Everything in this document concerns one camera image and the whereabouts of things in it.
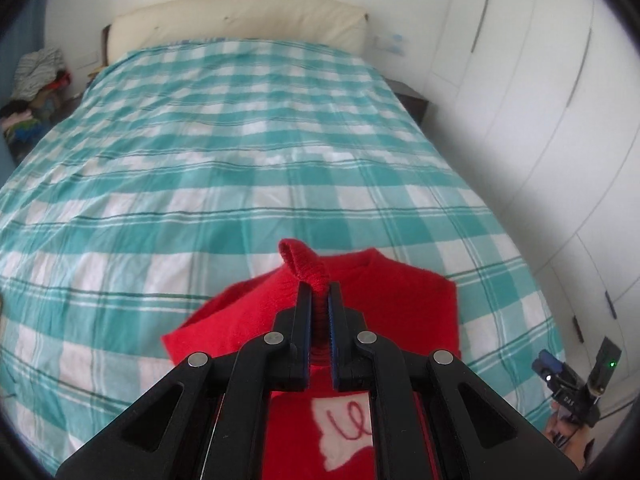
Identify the red rabbit sweater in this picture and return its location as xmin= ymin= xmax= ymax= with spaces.
xmin=162 ymin=240 xmax=460 ymax=479

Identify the pile of clothes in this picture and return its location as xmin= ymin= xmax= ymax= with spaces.
xmin=1 ymin=48 xmax=72 ymax=165

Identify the person's right hand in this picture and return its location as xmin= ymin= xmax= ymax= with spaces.
xmin=544 ymin=401 xmax=591 ymax=470

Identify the teal plaid bed cover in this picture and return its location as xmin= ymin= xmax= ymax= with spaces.
xmin=1 ymin=40 xmax=562 ymax=471

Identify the dark wooden nightstand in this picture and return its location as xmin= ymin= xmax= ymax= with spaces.
xmin=385 ymin=79 xmax=430 ymax=126

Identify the white wardrobe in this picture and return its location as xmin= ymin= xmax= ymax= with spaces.
xmin=427 ymin=0 xmax=639 ymax=410

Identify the cream padded headboard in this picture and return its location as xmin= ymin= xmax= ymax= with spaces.
xmin=102 ymin=0 xmax=369 ymax=65

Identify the blue curtain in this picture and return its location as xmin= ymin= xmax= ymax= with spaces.
xmin=0 ymin=0 xmax=47 ymax=105

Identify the wall switch panel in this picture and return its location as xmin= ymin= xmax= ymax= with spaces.
xmin=373 ymin=34 xmax=405 ymax=56

